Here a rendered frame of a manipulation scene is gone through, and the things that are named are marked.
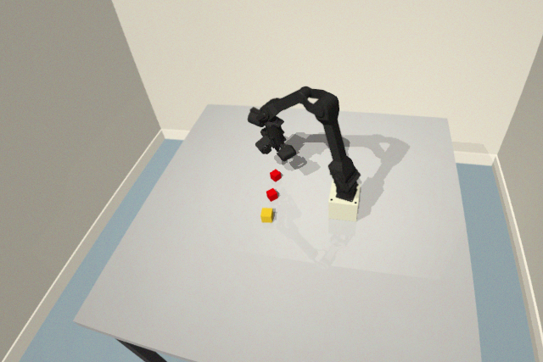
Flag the yellow cube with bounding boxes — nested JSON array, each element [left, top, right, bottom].
[[260, 208, 273, 223]]

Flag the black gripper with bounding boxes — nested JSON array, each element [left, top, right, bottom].
[[260, 128, 296, 161]]

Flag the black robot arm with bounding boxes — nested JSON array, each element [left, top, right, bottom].
[[248, 86, 361, 202]]

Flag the red cube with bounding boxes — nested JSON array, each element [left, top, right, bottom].
[[266, 188, 278, 201], [270, 170, 282, 182]]

